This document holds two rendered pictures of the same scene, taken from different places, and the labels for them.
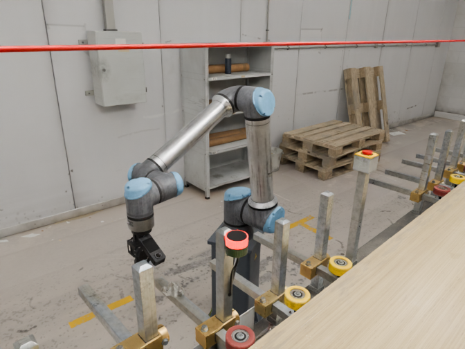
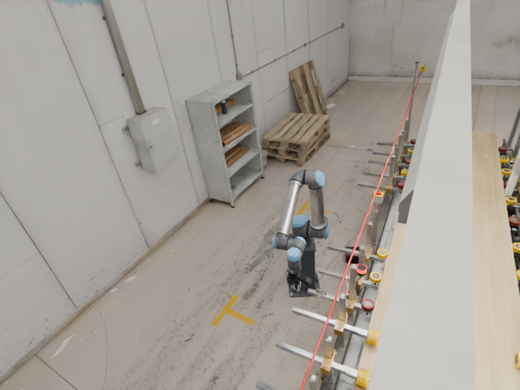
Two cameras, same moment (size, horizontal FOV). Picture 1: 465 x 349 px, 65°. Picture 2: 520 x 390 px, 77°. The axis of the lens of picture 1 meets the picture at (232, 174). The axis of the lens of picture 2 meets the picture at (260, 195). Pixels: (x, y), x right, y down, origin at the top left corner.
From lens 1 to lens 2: 1.44 m
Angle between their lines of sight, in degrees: 18
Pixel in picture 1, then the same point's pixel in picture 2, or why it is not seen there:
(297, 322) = (384, 289)
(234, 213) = (302, 233)
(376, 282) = not seen: hidden behind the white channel
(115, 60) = (155, 136)
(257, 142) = (318, 198)
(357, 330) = not seen: hidden behind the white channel
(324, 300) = (387, 275)
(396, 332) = not seen: hidden behind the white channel
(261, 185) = (320, 217)
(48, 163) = (124, 224)
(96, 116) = (145, 178)
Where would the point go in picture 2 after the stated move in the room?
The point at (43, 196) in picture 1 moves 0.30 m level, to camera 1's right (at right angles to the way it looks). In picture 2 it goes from (128, 248) to (153, 241)
